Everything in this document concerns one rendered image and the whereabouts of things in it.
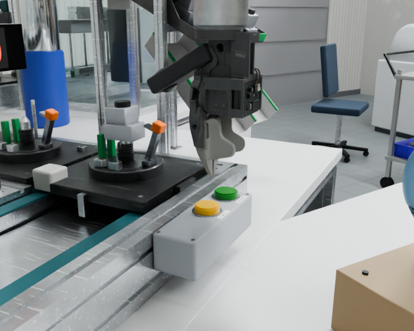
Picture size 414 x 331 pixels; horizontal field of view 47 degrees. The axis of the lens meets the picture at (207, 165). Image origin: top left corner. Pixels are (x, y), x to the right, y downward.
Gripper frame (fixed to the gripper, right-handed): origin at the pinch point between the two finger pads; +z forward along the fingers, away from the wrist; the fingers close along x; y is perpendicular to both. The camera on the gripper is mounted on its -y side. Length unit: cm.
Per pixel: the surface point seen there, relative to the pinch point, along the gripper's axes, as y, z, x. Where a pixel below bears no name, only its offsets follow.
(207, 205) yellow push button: 0.4, 6.3, -0.7
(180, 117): -69, 20, 110
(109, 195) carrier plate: -16.3, 6.6, -3.5
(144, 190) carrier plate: -12.4, 6.5, 1.2
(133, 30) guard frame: -79, -16, 94
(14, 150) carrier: -44.4, 4.1, 2.5
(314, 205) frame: -3, 38, 83
